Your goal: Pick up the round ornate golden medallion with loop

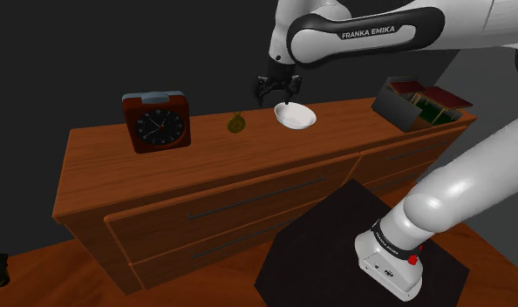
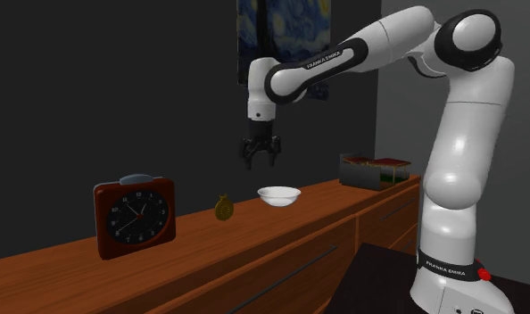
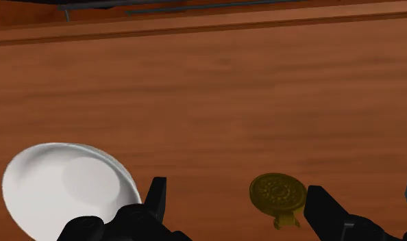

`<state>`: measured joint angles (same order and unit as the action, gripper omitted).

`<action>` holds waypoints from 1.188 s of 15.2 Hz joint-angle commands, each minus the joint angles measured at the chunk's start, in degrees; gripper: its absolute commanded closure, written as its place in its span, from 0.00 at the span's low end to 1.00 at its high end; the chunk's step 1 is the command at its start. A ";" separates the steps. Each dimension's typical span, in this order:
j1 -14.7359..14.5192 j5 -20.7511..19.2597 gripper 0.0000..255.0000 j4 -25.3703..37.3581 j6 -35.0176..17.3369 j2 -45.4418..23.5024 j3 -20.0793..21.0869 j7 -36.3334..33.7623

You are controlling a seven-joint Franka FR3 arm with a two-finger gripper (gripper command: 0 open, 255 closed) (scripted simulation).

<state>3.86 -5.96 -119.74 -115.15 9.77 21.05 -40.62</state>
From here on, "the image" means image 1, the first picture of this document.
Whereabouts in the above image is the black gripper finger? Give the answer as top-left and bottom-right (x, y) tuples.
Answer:
(284, 74), (303, 106)
(253, 75), (272, 108)

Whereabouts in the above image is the wooden chest of drawers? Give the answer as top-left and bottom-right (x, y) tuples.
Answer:
(51, 97), (478, 297)

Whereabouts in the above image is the small gold round ornament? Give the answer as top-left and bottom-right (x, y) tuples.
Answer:
(227, 112), (247, 134)

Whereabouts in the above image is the red square alarm clock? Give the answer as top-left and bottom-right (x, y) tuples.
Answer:
(121, 90), (192, 154)

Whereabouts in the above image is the white bowl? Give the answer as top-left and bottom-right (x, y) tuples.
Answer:
(273, 102), (317, 131)

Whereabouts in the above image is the dark open box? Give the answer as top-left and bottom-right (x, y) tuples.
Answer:
(371, 76), (474, 133)

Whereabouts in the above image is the dark robot stand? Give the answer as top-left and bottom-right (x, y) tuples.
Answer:
(253, 179), (471, 307)

